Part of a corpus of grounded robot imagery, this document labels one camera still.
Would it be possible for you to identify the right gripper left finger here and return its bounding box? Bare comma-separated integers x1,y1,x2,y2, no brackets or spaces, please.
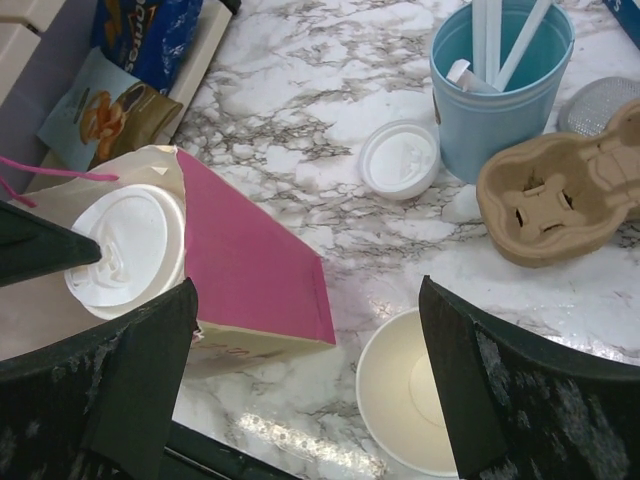
1,279,198,479

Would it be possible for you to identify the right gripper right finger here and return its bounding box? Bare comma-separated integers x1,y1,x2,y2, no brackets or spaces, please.
419,277,639,479

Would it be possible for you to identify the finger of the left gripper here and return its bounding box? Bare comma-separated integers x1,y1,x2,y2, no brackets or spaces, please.
0,201,102,287

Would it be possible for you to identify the white plastic cup lid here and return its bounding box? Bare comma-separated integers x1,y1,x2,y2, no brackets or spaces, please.
64,184,186,320

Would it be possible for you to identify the brown pink paper bag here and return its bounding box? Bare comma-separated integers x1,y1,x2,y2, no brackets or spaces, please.
1,146,335,375

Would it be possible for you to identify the white sachet stick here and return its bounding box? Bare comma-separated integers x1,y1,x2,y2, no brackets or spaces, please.
493,0,552,92
471,0,502,85

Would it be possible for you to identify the stack of paper cups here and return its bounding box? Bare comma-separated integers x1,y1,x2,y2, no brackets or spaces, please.
356,309,458,478

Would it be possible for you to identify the brown snack bag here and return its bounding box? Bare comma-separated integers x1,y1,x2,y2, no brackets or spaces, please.
37,48,182,172

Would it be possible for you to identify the black beige shelf rack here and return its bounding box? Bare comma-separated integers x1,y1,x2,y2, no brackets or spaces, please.
1,1,239,165

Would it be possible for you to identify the stack of cardboard carriers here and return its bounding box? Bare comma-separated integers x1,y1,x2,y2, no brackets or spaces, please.
476,100,639,268

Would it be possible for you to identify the blue snack bag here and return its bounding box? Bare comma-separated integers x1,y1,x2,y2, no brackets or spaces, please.
91,0,203,94

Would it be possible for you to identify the white lid stack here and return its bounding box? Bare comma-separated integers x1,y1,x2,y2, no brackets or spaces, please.
358,120,440,201

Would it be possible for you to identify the light blue utensil cup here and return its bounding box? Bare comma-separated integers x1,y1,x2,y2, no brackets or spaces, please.
430,4,575,184

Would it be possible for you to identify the blue white razor box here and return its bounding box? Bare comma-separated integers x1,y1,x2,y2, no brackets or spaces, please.
603,0,640,49

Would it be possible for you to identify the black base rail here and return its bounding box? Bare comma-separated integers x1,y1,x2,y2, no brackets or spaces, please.
159,421,298,480

